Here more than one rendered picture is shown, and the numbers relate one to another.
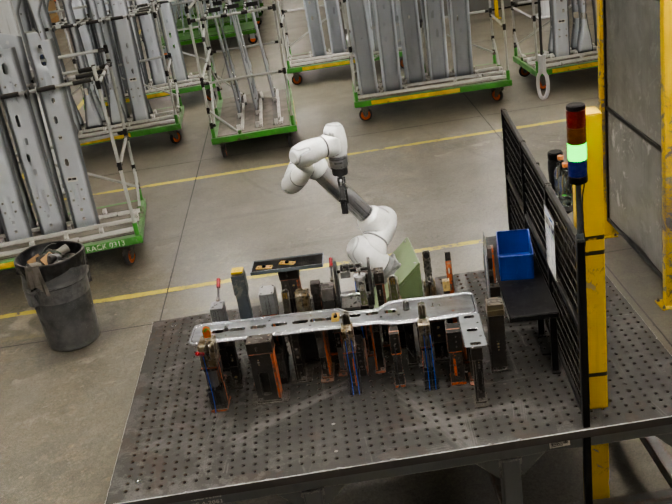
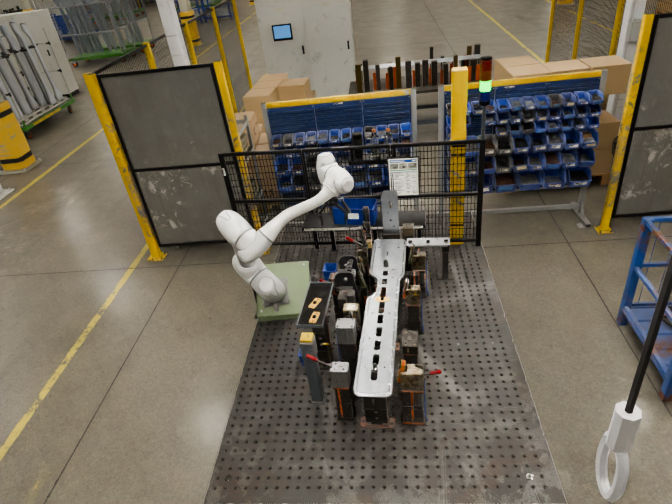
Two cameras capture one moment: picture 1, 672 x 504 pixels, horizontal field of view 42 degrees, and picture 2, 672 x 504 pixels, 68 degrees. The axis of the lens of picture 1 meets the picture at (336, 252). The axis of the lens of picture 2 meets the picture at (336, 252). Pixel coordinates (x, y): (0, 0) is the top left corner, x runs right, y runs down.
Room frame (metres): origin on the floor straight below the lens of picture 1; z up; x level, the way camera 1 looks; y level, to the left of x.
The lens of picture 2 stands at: (3.63, 2.33, 2.84)
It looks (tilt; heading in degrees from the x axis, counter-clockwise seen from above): 33 degrees down; 278
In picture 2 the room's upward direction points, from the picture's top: 8 degrees counter-clockwise
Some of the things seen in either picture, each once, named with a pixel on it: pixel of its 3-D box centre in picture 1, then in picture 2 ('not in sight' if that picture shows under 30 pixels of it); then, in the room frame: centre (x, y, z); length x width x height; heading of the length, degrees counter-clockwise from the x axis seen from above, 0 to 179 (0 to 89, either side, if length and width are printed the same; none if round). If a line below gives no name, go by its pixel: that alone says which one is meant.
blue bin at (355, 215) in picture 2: (514, 254); (355, 211); (3.90, -0.87, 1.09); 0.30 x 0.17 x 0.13; 169
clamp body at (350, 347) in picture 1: (351, 358); (413, 309); (3.54, 0.01, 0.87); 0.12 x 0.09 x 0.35; 175
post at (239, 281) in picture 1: (245, 310); (313, 370); (4.09, 0.51, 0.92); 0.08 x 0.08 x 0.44; 85
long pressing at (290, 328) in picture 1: (331, 319); (383, 302); (3.71, 0.07, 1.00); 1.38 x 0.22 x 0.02; 85
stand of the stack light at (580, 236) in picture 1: (578, 179); (484, 102); (3.00, -0.92, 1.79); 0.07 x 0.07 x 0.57
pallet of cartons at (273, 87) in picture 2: not in sight; (285, 118); (5.14, -4.97, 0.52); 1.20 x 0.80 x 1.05; 87
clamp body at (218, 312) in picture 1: (223, 336); (342, 391); (3.93, 0.63, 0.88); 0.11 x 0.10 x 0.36; 175
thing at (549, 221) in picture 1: (552, 242); (403, 176); (3.53, -0.96, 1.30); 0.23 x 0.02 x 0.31; 175
